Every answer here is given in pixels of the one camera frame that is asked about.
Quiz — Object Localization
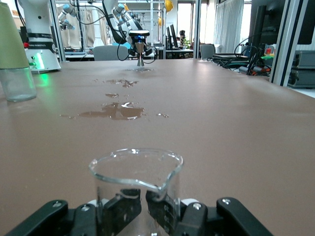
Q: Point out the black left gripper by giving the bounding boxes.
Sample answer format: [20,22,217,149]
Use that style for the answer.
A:
[129,35,154,57]

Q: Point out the white vertical blinds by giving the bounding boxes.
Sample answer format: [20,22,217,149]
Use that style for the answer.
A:
[215,0,244,50]

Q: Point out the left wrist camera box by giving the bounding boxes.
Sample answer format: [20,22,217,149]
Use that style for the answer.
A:
[128,29,150,37]

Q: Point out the aluminium frame post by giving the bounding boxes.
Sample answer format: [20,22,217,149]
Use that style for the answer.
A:
[269,0,300,87]
[50,0,66,62]

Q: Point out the tangle of black cables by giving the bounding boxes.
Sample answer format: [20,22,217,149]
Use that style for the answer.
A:
[213,34,274,77]

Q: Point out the green sleeved glass bottle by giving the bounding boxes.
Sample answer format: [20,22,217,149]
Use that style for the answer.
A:
[0,1,37,103]

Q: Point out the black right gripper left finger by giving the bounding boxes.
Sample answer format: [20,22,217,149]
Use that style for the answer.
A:
[4,189,142,236]

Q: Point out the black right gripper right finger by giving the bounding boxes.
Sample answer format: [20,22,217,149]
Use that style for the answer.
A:
[146,190,274,236]

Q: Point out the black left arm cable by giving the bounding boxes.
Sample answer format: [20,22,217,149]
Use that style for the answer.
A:
[117,36,158,64]

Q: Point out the black computer monitor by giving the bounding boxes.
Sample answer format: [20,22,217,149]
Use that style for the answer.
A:
[166,24,178,51]

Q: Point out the clear glass beaker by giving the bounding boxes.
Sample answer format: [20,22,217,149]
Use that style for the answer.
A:
[88,147,184,236]

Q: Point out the green potted plant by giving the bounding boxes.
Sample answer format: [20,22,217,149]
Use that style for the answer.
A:
[183,36,195,50]

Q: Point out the large liquid spill puddle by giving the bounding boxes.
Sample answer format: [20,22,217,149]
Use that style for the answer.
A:
[60,102,148,121]

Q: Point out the steel double jigger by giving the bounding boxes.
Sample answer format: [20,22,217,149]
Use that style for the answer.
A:
[136,42,146,67]

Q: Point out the grey office chair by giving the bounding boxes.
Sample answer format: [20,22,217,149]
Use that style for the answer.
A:
[199,43,216,61]
[93,45,129,61]

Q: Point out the curved liquid spill puddle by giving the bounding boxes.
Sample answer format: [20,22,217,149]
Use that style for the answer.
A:
[93,78,140,89]

